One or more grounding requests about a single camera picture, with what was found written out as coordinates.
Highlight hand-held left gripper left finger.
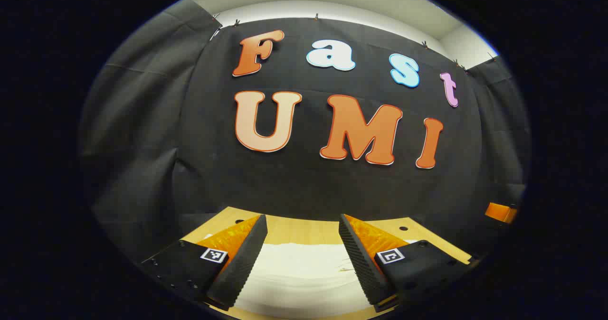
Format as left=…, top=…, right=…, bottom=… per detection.
left=140, top=214, right=268, bottom=310

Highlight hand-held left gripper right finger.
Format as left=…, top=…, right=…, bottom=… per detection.
left=339, top=214, right=475, bottom=312

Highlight white jeans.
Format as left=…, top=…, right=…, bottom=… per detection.
left=234, top=239, right=419, bottom=319

